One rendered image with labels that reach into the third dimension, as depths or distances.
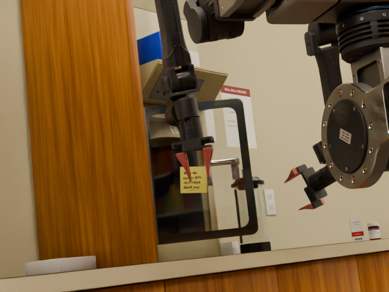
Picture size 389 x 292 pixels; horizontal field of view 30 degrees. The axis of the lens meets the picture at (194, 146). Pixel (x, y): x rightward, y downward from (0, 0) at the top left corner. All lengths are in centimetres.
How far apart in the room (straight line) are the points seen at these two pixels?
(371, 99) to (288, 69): 233
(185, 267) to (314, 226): 188
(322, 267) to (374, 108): 103
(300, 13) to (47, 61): 111
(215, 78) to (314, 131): 150
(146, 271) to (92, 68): 74
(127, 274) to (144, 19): 93
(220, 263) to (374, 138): 66
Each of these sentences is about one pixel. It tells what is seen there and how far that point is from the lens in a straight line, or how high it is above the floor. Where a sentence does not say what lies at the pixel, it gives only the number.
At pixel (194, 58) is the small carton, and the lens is 226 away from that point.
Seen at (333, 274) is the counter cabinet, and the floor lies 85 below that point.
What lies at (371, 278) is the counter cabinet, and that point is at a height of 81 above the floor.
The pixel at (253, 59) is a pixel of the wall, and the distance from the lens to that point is 342.
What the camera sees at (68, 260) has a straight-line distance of 200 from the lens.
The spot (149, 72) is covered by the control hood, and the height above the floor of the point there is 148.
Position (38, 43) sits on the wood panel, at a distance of 238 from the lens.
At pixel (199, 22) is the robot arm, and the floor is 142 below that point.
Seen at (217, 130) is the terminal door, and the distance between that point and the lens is 211.
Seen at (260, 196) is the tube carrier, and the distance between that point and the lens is 232.
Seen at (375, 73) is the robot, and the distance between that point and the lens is 145.
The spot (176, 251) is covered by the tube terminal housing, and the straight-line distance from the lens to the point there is 216.
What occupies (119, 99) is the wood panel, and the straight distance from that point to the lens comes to 206.
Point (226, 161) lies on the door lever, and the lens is 205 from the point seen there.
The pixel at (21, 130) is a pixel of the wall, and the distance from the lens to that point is 240.
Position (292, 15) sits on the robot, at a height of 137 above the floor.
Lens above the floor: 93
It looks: 9 degrees up
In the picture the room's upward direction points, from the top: 6 degrees counter-clockwise
